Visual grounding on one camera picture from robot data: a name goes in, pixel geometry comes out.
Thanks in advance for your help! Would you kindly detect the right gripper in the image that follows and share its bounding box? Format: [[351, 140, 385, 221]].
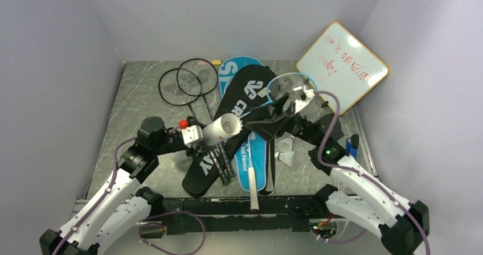
[[245, 93, 321, 146]]

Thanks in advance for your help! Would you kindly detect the white plastic shuttlecock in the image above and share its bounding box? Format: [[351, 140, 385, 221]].
[[276, 135, 294, 153], [222, 118, 241, 135], [275, 151, 295, 167]]

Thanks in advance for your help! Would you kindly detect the white shuttlecock tube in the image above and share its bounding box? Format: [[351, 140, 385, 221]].
[[202, 113, 243, 146]]

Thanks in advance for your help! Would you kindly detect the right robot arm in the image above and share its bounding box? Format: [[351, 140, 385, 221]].
[[246, 89, 431, 254]]

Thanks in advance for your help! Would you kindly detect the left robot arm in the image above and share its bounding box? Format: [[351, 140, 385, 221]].
[[39, 116, 188, 254]]

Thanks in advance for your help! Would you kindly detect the blue white badminton racket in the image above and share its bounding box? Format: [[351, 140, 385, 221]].
[[235, 72, 317, 212]]

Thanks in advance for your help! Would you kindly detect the black badminton racket left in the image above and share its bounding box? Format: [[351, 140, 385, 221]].
[[158, 68, 231, 186]]

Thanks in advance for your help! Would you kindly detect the black badminton racket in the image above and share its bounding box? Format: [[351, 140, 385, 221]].
[[158, 68, 231, 186], [176, 58, 242, 186]]

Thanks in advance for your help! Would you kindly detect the black badminton racket right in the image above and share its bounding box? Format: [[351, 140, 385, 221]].
[[176, 58, 242, 186]]

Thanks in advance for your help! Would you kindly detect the black racket cover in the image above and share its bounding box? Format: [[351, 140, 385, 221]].
[[182, 64, 276, 198]]

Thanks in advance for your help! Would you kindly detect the blue racket cover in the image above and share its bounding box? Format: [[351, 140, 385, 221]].
[[218, 56, 263, 192]]

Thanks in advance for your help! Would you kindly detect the blue black stapler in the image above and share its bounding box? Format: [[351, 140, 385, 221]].
[[346, 134, 359, 159]]

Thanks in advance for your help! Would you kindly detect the white dry erase board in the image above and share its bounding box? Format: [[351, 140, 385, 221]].
[[296, 22, 390, 115]]

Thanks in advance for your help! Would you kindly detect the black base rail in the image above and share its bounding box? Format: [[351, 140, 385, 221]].
[[147, 195, 331, 235]]

